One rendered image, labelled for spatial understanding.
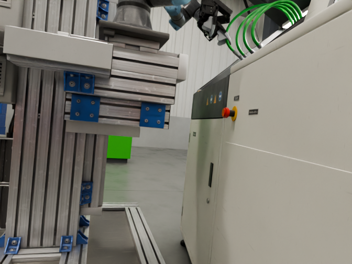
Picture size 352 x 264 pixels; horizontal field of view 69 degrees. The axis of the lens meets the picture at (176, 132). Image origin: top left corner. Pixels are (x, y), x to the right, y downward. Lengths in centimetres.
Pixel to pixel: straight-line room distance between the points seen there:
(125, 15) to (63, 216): 78
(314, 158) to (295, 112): 11
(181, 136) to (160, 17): 364
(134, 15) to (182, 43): 746
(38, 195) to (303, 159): 92
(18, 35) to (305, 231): 78
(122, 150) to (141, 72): 365
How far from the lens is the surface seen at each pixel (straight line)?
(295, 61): 61
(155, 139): 783
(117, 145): 446
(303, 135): 54
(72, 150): 108
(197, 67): 836
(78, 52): 77
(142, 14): 96
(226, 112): 87
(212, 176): 108
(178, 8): 142
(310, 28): 60
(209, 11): 141
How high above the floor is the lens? 74
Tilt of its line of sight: 2 degrees down
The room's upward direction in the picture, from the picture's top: 6 degrees clockwise
